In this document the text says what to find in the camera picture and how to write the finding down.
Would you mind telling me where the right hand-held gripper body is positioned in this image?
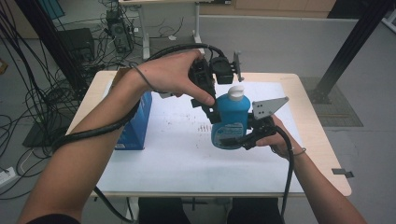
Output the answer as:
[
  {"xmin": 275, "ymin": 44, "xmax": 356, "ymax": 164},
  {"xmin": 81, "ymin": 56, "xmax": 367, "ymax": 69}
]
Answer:
[{"xmin": 244, "ymin": 96, "xmax": 290, "ymax": 150}]

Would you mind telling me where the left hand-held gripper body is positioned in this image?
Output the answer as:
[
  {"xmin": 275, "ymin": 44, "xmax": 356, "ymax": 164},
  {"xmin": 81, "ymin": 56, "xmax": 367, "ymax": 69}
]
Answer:
[{"xmin": 188, "ymin": 50, "xmax": 245, "ymax": 97}]

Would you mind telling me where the blue bottle with white cap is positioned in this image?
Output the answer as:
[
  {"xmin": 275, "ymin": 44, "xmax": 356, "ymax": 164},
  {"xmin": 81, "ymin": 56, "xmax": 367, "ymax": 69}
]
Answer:
[{"xmin": 210, "ymin": 85, "xmax": 252, "ymax": 151}]

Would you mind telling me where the blue-sided cardboard box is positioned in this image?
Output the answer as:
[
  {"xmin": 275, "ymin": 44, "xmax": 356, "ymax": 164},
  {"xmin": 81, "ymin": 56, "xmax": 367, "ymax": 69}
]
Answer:
[{"xmin": 110, "ymin": 67, "xmax": 153, "ymax": 151}]

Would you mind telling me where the person's right hand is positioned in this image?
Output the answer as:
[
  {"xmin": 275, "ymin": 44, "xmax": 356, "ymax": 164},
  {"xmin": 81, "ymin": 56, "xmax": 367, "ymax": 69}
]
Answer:
[{"xmin": 255, "ymin": 115, "xmax": 304, "ymax": 161}]

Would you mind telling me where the person's left hand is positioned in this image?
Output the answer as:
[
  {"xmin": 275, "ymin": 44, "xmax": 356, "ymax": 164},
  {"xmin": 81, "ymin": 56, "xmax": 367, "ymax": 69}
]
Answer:
[{"xmin": 136, "ymin": 49, "xmax": 217, "ymax": 106}]

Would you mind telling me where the white paper sheet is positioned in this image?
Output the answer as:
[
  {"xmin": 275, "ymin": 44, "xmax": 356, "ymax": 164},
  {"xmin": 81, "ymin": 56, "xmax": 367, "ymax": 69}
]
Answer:
[{"xmin": 96, "ymin": 81, "xmax": 304, "ymax": 194}]

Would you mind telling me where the person's right leg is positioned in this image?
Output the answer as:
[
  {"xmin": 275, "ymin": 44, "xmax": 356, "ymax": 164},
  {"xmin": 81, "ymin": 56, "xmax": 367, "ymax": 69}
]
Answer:
[{"xmin": 227, "ymin": 197, "xmax": 286, "ymax": 224}]

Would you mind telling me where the person's leg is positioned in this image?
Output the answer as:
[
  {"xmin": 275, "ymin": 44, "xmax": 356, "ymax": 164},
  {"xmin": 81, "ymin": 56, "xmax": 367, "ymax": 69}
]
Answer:
[
  {"xmin": 136, "ymin": 197, "xmax": 191, "ymax": 224},
  {"xmin": 227, "ymin": 197, "xmax": 286, "ymax": 224}
]

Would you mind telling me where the wooden cabinet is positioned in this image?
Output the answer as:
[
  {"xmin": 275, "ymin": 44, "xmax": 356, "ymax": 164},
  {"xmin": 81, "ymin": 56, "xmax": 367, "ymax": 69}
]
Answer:
[{"xmin": 199, "ymin": 0, "xmax": 338, "ymax": 19}]

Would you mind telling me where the gray floor mat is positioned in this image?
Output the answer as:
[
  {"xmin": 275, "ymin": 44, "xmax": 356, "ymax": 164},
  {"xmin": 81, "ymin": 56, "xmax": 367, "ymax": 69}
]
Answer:
[{"xmin": 300, "ymin": 76, "xmax": 364, "ymax": 128}]

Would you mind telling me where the white desk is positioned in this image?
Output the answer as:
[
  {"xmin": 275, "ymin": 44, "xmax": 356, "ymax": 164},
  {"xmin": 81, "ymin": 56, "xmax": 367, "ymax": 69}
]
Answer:
[{"xmin": 118, "ymin": 0, "xmax": 207, "ymax": 62}]

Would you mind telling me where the gray tape strip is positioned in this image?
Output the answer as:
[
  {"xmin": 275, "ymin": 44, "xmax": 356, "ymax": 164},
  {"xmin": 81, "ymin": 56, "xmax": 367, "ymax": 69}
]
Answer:
[{"xmin": 331, "ymin": 167, "xmax": 355, "ymax": 179}]

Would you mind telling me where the person's left leg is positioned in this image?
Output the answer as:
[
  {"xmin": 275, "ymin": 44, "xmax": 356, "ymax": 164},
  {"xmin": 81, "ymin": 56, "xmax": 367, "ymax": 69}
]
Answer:
[{"xmin": 136, "ymin": 197, "xmax": 191, "ymax": 224}]

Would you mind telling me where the black computer tower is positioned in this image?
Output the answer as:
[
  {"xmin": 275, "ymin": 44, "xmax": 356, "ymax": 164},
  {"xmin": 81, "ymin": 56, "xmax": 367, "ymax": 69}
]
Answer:
[{"xmin": 106, "ymin": 8, "xmax": 134, "ymax": 54}]

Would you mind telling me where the black metal stand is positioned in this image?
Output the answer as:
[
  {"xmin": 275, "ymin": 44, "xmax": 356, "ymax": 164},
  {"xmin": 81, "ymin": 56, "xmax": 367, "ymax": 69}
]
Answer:
[
  {"xmin": 311, "ymin": 0, "xmax": 396, "ymax": 105},
  {"xmin": 13, "ymin": 0, "xmax": 92, "ymax": 101}
]

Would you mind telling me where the black equipment case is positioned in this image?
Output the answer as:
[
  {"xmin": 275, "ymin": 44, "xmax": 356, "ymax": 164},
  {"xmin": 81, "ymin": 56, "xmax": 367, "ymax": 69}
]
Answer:
[{"xmin": 57, "ymin": 27, "xmax": 96, "ymax": 63}]

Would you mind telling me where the teal panel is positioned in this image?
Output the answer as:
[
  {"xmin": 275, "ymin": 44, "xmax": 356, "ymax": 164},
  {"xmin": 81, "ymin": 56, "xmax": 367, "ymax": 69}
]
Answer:
[{"xmin": 38, "ymin": 0, "xmax": 66, "ymax": 21}]

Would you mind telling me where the white power strip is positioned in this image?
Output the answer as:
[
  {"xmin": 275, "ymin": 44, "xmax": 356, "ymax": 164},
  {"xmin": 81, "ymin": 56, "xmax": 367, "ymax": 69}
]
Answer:
[{"xmin": 0, "ymin": 166, "xmax": 18, "ymax": 189}]

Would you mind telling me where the thin wrist strap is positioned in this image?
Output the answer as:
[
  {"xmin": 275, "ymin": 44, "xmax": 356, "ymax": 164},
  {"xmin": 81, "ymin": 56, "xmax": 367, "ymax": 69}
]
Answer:
[
  {"xmin": 270, "ymin": 146, "xmax": 307, "ymax": 157},
  {"xmin": 134, "ymin": 66, "xmax": 166, "ymax": 94}
]

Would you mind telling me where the thick black gripper cable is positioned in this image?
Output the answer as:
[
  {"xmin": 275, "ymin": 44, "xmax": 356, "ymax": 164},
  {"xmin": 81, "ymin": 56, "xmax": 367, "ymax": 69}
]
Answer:
[
  {"xmin": 274, "ymin": 125, "xmax": 295, "ymax": 224},
  {"xmin": 51, "ymin": 43, "xmax": 227, "ymax": 224}
]

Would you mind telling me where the tangle of floor cables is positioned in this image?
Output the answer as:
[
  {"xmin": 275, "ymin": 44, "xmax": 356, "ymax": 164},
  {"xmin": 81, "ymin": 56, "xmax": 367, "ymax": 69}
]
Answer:
[{"xmin": 0, "ymin": 0, "xmax": 188, "ymax": 200}]

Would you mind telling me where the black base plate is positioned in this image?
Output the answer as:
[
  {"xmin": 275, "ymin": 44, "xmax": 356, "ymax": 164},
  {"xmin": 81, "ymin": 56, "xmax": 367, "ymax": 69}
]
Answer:
[{"xmin": 22, "ymin": 120, "xmax": 73, "ymax": 149}]

